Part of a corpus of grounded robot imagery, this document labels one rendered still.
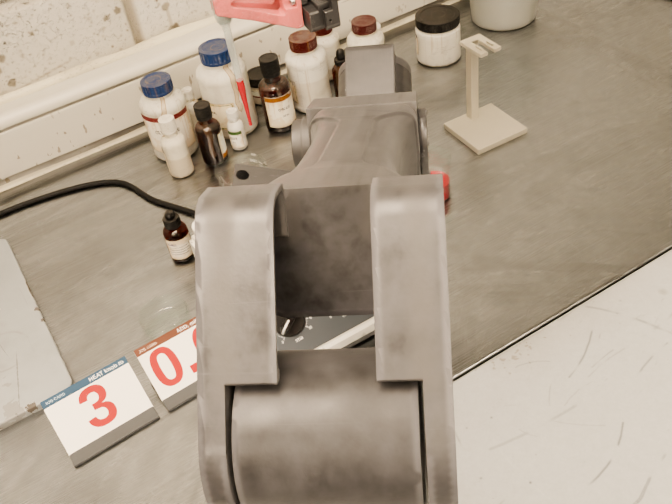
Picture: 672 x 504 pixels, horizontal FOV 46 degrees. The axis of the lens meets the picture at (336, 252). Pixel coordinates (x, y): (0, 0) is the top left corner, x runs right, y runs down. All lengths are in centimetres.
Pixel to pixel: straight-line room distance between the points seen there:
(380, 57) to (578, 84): 65
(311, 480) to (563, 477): 47
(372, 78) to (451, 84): 63
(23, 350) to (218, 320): 66
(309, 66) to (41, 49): 37
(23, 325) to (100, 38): 44
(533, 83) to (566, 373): 53
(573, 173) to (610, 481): 43
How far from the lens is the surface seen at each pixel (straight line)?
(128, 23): 120
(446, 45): 123
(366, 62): 58
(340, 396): 28
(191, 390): 82
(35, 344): 93
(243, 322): 28
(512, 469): 74
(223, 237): 29
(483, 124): 110
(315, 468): 28
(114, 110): 119
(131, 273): 98
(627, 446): 76
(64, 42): 118
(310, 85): 115
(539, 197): 99
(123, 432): 82
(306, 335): 79
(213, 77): 110
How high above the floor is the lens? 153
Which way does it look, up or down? 42 degrees down
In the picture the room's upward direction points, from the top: 10 degrees counter-clockwise
